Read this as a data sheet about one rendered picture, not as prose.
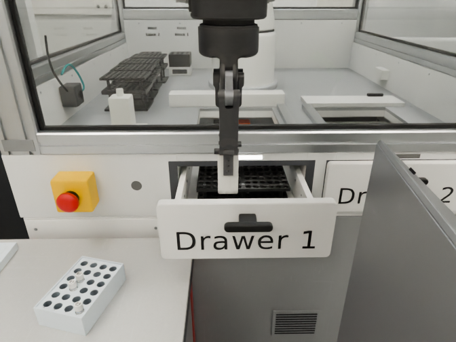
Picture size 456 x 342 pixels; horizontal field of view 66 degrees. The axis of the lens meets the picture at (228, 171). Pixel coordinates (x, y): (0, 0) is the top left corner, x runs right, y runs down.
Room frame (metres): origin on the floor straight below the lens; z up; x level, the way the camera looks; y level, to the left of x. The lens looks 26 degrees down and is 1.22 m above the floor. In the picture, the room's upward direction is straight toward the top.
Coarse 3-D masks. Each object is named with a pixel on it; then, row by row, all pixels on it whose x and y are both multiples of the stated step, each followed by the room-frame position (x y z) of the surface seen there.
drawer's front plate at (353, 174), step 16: (416, 160) 0.64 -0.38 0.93; (432, 160) 0.64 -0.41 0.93; (448, 160) 0.64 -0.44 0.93; (336, 176) 0.62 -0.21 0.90; (352, 176) 0.62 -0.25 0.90; (368, 176) 0.63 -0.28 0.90; (432, 176) 0.63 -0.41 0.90; (448, 176) 0.63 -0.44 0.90; (336, 192) 0.62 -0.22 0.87; (448, 192) 0.63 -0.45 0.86; (352, 208) 0.62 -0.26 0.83
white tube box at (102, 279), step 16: (96, 272) 0.47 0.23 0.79; (112, 272) 0.47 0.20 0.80; (64, 288) 0.43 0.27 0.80; (80, 288) 0.43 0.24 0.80; (96, 288) 0.43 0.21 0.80; (112, 288) 0.45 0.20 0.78; (48, 304) 0.41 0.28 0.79; (64, 304) 0.40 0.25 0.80; (96, 304) 0.40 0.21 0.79; (48, 320) 0.38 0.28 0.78; (64, 320) 0.38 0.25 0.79; (80, 320) 0.37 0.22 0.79; (96, 320) 0.40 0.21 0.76
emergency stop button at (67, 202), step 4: (60, 196) 0.56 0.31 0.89; (64, 196) 0.56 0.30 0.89; (68, 196) 0.56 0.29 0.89; (72, 196) 0.57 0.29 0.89; (56, 200) 0.56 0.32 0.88; (60, 200) 0.56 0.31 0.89; (64, 200) 0.56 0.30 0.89; (68, 200) 0.56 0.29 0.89; (72, 200) 0.56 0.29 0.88; (76, 200) 0.57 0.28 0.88; (60, 204) 0.56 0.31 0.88; (64, 204) 0.56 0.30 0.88; (68, 204) 0.56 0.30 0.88; (72, 204) 0.56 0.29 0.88; (76, 204) 0.56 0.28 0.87; (60, 208) 0.56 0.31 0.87; (64, 208) 0.56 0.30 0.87; (68, 208) 0.56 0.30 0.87; (72, 208) 0.56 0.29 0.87; (76, 208) 0.56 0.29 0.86
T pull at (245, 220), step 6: (240, 216) 0.47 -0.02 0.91; (246, 216) 0.47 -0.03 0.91; (252, 216) 0.47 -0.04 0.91; (228, 222) 0.45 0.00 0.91; (234, 222) 0.45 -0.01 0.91; (240, 222) 0.45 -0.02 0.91; (246, 222) 0.45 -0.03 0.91; (252, 222) 0.45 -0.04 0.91; (258, 222) 0.45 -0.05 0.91; (264, 222) 0.45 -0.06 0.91; (270, 222) 0.45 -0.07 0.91; (228, 228) 0.44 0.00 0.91; (234, 228) 0.44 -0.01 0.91; (240, 228) 0.44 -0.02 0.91; (246, 228) 0.44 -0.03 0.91; (252, 228) 0.44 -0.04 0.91; (258, 228) 0.44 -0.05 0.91; (264, 228) 0.44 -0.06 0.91; (270, 228) 0.44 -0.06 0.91
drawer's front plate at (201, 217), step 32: (160, 224) 0.48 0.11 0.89; (192, 224) 0.48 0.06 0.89; (224, 224) 0.48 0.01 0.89; (288, 224) 0.48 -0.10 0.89; (320, 224) 0.48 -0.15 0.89; (192, 256) 0.48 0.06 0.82; (224, 256) 0.48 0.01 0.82; (256, 256) 0.48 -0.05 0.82; (288, 256) 0.48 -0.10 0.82; (320, 256) 0.48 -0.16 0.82
